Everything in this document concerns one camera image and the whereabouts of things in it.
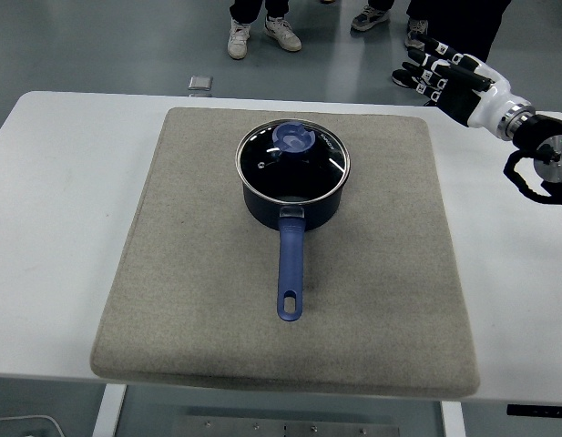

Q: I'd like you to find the white rounded floor object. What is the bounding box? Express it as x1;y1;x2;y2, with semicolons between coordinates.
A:
0;414;63;437

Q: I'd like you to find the white table leg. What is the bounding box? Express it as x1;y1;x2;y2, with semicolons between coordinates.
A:
439;400;467;437
91;384;128;437

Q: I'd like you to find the grey felt mat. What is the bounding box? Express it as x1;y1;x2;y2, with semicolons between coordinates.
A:
88;107;482;396

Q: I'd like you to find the grey metal plate with screws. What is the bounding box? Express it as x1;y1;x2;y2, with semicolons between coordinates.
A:
170;413;403;437

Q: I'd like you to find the person in black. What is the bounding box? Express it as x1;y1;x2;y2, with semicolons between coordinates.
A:
437;0;513;63

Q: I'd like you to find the glass pot lid blue knob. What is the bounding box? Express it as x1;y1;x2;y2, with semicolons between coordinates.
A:
235;118;353;204

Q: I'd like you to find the black strip on table edge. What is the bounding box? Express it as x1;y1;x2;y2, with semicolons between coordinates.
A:
506;403;562;417

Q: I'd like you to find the person with white shoes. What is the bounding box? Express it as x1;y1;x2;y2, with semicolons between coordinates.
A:
227;0;303;61

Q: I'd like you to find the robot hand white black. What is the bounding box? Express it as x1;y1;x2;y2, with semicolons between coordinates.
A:
401;35;533;133

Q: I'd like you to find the dark blue saucepan blue handle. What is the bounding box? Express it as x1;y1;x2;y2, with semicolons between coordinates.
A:
238;149;351;323

